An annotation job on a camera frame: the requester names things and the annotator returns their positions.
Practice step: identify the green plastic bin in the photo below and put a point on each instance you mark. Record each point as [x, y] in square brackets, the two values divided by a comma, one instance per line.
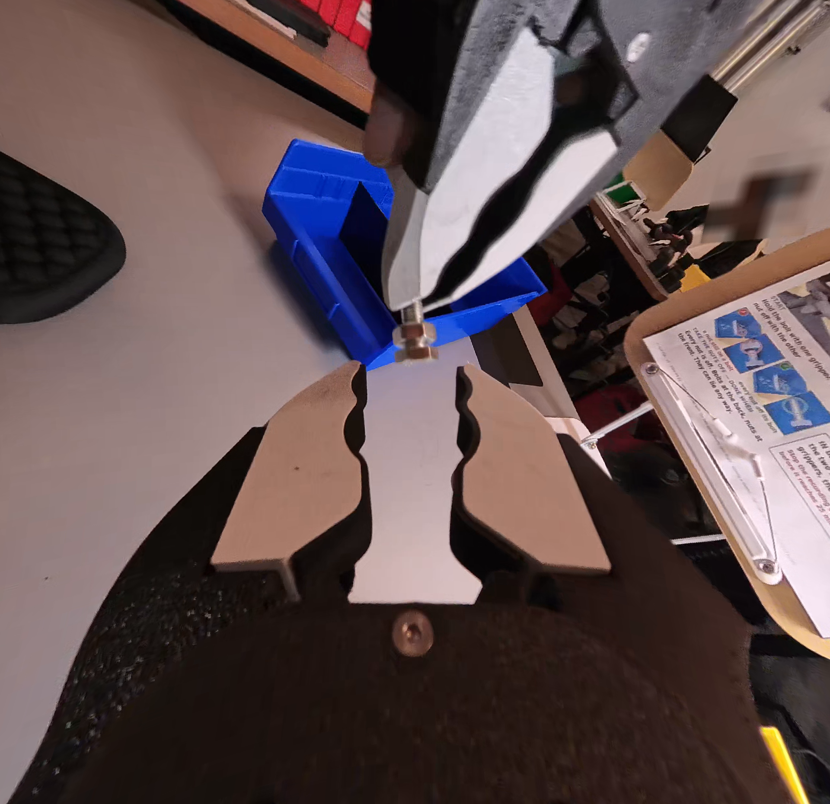
[622, 193]

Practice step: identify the red bag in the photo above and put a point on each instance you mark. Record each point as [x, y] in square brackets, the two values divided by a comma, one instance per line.
[616, 412]

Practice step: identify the black bin divider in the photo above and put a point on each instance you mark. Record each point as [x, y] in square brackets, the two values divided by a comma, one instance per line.
[363, 233]

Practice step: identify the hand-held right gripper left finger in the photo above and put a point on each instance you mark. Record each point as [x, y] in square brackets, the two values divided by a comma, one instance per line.
[298, 480]

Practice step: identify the black flag panel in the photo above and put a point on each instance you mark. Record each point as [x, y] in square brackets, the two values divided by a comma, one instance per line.
[700, 117]

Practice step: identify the aluminium frame rail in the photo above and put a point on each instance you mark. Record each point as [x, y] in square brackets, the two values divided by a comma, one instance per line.
[778, 32]

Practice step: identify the black gripper devices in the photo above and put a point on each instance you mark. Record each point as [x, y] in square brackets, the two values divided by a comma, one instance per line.
[671, 240]

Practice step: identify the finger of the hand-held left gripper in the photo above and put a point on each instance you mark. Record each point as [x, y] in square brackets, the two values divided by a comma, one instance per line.
[557, 181]
[493, 136]

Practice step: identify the red plastic bin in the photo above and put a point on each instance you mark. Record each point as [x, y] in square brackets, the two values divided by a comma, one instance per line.
[337, 0]

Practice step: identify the person's left hand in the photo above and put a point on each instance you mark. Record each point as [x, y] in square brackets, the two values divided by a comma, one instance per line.
[386, 136]

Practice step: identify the printed instruction sheet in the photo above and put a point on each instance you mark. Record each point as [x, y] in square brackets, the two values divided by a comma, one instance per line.
[778, 376]

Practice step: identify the flat black device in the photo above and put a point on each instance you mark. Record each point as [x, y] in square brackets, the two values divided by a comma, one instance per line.
[285, 10]

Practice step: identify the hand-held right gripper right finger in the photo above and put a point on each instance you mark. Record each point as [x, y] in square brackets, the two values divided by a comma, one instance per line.
[525, 493]

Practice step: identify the steel hex bolt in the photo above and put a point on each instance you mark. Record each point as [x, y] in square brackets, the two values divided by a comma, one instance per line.
[416, 355]

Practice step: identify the blue plastic bin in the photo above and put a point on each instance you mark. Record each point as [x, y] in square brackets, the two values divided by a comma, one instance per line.
[305, 188]

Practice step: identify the wooden board stand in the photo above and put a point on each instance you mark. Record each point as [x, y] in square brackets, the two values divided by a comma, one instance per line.
[658, 172]

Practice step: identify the steel hex nut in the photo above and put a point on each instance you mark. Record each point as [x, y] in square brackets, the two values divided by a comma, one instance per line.
[415, 335]

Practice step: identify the yellow plastic bin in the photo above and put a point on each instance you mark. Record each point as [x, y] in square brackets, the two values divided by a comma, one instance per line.
[695, 279]
[784, 765]

